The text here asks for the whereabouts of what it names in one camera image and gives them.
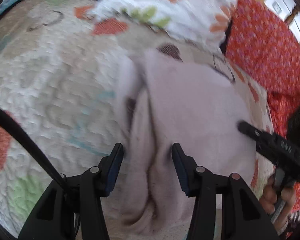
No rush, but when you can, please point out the pink floral knit cardigan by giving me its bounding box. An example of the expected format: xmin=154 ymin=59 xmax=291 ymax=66
xmin=114 ymin=49 xmax=255 ymax=235

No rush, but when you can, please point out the person's right hand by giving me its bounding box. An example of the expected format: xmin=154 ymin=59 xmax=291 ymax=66
xmin=259 ymin=175 xmax=296 ymax=235

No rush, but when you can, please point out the orange floral blanket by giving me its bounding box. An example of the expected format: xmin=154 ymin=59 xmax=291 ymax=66
xmin=225 ymin=0 xmax=300 ymax=238

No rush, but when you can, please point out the white floral pillow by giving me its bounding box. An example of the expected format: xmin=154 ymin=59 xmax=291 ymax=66
xmin=87 ymin=0 xmax=238 ymax=49

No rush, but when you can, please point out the quilted heart pattern bedspread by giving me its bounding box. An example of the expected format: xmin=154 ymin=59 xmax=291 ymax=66
xmin=0 ymin=0 xmax=273 ymax=239

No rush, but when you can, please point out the black cable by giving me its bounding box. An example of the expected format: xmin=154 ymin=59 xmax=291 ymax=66
xmin=0 ymin=101 xmax=68 ymax=190

